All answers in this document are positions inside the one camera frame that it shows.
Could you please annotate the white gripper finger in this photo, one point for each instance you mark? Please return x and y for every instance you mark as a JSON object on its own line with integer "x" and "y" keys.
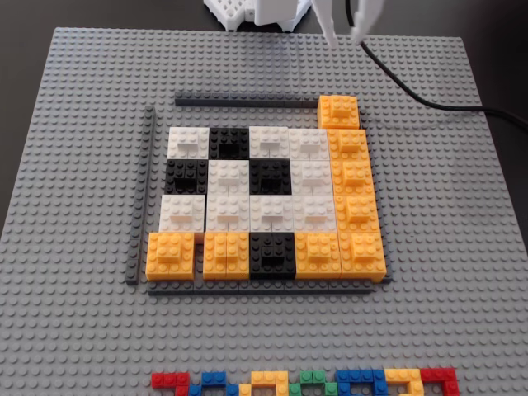
{"x": 328, "y": 18}
{"x": 367, "y": 16}

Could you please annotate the yellow brick cube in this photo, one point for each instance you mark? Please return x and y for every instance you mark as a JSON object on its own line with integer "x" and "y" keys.
{"x": 214, "y": 268}
{"x": 303, "y": 268}
{"x": 330, "y": 119}
{"x": 348, "y": 270}
{"x": 154, "y": 268}
{"x": 336, "y": 152}
{"x": 338, "y": 185}
{"x": 342, "y": 222}

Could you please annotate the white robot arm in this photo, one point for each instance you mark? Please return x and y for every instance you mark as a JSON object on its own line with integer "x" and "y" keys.
{"x": 272, "y": 12}

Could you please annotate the white brick cube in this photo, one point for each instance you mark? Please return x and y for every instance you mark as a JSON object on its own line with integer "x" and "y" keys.
{"x": 299, "y": 183}
{"x": 260, "y": 206}
{"x": 297, "y": 142}
{"x": 169, "y": 210}
{"x": 181, "y": 138}
{"x": 216, "y": 181}
{"x": 214, "y": 206}
{"x": 303, "y": 206}
{"x": 257, "y": 138}

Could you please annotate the black brick cube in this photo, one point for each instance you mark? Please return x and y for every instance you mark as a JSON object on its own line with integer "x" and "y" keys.
{"x": 257, "y": 247}
{"x": 218, "y": 140}
{"x": 257, "y": 181}
{"x": 173, "y": 181}

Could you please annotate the dark grey brick strip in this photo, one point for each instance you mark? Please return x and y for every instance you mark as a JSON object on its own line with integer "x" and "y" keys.
{"x": 247, "y": 100}
{"x": 142, "y": 185}
{"x": 247, "y": 288}

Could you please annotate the grey studded baseplate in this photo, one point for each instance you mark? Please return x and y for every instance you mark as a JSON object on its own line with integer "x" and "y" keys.
{"x": 82, "y": 165}

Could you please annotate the green brick letter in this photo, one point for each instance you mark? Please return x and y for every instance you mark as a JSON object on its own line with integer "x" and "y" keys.
{"x": 317, "y": 376}

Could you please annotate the blue brick letter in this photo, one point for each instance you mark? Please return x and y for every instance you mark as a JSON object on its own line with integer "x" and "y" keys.
{"x": 214, "y": 377}
{"x": 359, "y": 376}

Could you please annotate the yellow brick letter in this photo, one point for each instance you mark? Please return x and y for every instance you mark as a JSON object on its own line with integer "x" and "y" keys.
{"x": 404, "y": 374}
{"x": 268, "y": 377}

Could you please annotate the red brick letter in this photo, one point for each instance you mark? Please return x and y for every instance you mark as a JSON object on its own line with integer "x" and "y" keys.
{"x": 439, "y": 374}
{"x": 165, "y": 379}

